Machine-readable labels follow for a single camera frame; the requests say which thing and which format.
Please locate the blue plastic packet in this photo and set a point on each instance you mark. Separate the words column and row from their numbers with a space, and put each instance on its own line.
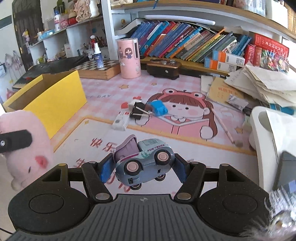
column 158, row 108

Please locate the white staples box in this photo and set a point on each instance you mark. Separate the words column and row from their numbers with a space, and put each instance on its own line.
column 121, row 121

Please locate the stack of papers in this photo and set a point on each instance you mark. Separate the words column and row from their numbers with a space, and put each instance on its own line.
column 265, row 85

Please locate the yellow cardboard box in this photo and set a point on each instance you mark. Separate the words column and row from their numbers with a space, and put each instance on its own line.
column 53, row 98

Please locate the wooden chess board box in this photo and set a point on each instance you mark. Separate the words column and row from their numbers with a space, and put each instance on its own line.
column 89, row 70

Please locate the orange white box upper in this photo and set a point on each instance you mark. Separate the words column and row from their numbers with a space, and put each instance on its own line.
column 228, row 58

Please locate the white shelf unit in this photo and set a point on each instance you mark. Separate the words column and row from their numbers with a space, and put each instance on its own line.
column 74, row 37

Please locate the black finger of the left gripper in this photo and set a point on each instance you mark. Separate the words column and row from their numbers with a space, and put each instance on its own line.
column 13, row 141

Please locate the pink plush pig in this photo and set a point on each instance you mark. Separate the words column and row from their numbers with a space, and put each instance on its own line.
column 28, row 164

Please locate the brown envelope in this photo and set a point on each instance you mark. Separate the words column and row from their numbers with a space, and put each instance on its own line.
column 219, row 91

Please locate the orange white box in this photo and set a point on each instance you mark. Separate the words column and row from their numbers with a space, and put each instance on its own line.
column 217, row 65
column 228, row 58

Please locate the pink cylindrical container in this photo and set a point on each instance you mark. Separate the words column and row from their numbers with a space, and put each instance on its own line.
column 129, row 58

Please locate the red book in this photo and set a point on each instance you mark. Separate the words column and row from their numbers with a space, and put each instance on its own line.
column 269, row 44

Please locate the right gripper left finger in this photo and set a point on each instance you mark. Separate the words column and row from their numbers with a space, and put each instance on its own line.
column 96, row 174

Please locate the orange white box lower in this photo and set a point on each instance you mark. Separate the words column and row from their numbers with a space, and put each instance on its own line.
column 217, row 65

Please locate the black binder clip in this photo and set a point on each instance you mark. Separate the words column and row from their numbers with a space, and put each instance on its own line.
column 139, row 111

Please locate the row of books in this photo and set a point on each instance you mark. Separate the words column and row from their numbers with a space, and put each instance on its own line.
column 186, row 41

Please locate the dark brown retro radio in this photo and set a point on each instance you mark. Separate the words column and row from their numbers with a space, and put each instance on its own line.
column 164, row 68

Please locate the pink cartoon desk mat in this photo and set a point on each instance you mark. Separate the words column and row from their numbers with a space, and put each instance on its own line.
column 190, row 128

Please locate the white blue spray bottle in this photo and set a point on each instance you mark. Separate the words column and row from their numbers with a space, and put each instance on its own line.
column 98, row 56

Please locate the white charger cube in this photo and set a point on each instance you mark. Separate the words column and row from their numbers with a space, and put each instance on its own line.
column 132, row 103

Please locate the grey-blue toy truck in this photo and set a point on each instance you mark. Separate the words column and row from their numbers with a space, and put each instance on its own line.
column 143, row 161

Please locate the dark wooden door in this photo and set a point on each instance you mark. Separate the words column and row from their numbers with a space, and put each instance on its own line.
column 27, row 19

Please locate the small silver sachet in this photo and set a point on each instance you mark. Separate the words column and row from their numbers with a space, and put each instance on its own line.
column 237, row 102

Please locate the white desk organizer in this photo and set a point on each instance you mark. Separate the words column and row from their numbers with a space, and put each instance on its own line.
column 272, row 133

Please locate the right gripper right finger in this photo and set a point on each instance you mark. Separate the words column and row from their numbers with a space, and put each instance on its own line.
column 191, row 176

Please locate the black electronic keyboard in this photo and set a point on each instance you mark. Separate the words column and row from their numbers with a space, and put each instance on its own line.
column 52, row 67

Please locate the pink pencil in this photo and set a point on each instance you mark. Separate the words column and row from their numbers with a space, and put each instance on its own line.
column 223, row 126

